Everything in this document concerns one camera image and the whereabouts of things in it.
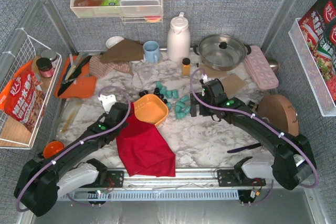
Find silver lid jar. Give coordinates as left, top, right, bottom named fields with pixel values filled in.
left=41, top=49, right=58, bottom=63

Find black kitchen knife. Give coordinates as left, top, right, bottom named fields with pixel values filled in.
left=56, top=54, right=91, bottom=97

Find white wire rack left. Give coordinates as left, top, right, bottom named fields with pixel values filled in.
left=1, top=34, right=62, bottom=149

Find red cloth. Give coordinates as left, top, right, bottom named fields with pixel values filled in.
left=116, top=102, right=176, bottom=177

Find round wooden board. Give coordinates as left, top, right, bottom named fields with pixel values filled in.
left=257, top=94, right=299, bottom=136

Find small orange juice bottle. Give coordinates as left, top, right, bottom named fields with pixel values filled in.
left=182, top=58, right=191, bottom=76

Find teal coffee capsule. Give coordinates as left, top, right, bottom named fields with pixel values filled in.
left=180, top=95, right=190, bottom=104
left=155, top=81, right=167, bottom=91
left=175, top=112, right=186, bottom=120
left=183, top=105, right=191, bottom=115
left=166, top=89, right=179, bottom=99

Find dark lid glass jar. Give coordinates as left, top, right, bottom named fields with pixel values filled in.
left=36, top=57, right=55, bottom=78

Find pink egg tray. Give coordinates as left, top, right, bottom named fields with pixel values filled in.
left=244, top=45, right=279, bottom=90

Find orange plastic cup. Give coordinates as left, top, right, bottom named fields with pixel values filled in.
left=38, top=141, right=65, bottom=159

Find white small bowl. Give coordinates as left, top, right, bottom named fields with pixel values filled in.
left=106, top=36, right=124, bottom=49

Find light blue mug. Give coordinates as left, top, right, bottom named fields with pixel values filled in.
left=143, top=40, right=161, bottom=63

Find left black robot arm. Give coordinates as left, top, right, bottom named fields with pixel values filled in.
left=14, top=102, right=131, bottom=217

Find purple handled knife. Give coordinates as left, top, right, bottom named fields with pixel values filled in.
left=227, top=143, right=262, bottom=154

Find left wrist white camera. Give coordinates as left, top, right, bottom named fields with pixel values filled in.
left=98, top=94, right=117, bottom=113

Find stainless steel pot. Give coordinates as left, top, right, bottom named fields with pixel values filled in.
left=193, top=35, right=251, bottom=71

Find orange plastic tray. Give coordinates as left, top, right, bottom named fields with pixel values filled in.
left=54, top=57, right=97, bottom=99

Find brown cork coaster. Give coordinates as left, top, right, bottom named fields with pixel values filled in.
left=199, top=64, right=227, bottom=79
left=221, top=73, right=246, bottom=98

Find clear plastic food containers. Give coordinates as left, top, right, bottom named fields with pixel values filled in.
left=119, top=0, right=161, bottom=17

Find red seasoning bag right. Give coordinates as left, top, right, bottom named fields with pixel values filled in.
left=298, top=0, right=336, bottom=83

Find red snack bag left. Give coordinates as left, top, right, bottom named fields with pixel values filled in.
left=1, top=61, right=45, bottom=132

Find orange plastic storage basket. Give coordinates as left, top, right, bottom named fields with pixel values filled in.
left=133, top=94, right=169, bottom=126

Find striped pink cloth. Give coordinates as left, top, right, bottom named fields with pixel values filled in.
left=89, top=55, right=133, bottom=79

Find white thermos jug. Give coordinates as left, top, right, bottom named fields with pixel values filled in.
left=167, top=12, right=191, bottom=63

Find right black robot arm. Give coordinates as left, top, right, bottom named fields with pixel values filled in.
left=190, top=79, right=319, bottom=190

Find white wire basket right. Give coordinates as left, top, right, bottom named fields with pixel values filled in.
left=288, top=18, right=335, bottom=117

